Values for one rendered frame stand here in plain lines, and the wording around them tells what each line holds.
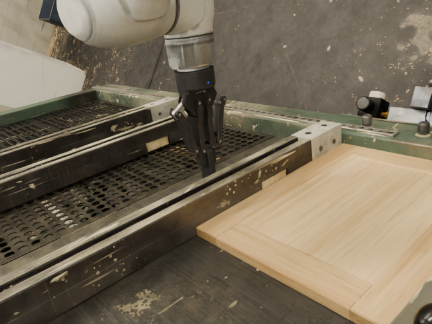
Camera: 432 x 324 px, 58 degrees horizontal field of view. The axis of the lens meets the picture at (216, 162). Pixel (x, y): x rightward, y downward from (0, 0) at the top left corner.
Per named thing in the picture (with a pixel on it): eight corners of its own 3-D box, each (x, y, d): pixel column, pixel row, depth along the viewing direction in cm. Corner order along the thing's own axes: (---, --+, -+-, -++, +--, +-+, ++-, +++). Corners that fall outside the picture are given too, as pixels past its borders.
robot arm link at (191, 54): (154, 40, 72) (160, 72, 74) (184, 39, 66) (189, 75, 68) (193, 32, 77) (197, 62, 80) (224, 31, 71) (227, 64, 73)
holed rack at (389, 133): (398, 133, 93) (399, 131, 93) (393, 137, 91) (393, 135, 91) (97, 86, 213) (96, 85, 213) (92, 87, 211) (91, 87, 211)
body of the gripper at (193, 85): (198, 62, 79) (204, 106, 82) (163, 71, 74) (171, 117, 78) (223, 63, 73) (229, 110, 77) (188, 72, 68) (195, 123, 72)
